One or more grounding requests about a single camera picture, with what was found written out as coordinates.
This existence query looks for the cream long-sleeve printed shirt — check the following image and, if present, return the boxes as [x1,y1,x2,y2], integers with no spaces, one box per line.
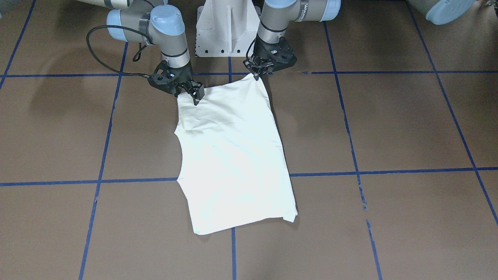
[175,74,298,235]

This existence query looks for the white pillar with base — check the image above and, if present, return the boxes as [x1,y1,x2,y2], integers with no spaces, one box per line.
[195,0,260,58]

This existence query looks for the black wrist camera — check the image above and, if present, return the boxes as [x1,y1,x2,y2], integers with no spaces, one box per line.
[147,62,177,95]

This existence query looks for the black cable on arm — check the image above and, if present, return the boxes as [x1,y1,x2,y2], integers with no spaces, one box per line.
[86,25,156,78]

